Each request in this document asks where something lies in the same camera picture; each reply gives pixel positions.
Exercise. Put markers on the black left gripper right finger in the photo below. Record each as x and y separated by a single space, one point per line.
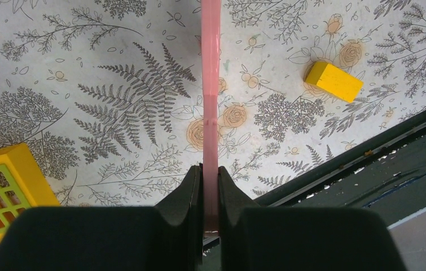
289 238

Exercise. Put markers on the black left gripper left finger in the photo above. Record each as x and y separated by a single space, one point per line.
166 236

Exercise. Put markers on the yellow window toy brick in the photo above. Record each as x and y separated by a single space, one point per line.
22 185

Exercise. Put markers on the pink hand brush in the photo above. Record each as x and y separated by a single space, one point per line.
210 48

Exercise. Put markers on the small yellow block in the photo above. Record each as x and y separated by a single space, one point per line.
333 80

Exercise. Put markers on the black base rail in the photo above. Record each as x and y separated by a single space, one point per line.
386 174

